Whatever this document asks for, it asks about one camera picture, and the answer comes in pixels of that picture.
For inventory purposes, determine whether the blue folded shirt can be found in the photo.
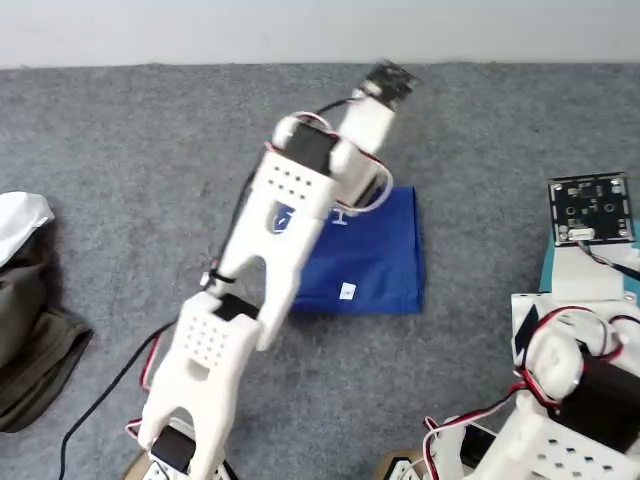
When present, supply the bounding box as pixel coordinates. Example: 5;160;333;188
289;186;426;316

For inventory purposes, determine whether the black cable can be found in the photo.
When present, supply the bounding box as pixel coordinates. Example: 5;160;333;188
59;322;175;480

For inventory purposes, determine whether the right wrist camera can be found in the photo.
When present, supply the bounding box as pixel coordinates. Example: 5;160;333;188
547;172;632;247

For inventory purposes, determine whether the white shirt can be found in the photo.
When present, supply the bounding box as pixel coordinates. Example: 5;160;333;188
0;191;56;269

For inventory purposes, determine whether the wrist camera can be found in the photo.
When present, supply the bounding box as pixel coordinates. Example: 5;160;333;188
547;172;632;247
352;61;420;112

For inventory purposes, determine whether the olive green shirt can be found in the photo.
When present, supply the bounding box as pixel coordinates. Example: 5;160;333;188
0;232;95;434

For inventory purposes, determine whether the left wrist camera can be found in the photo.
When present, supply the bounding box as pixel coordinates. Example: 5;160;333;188
352;61;420;112

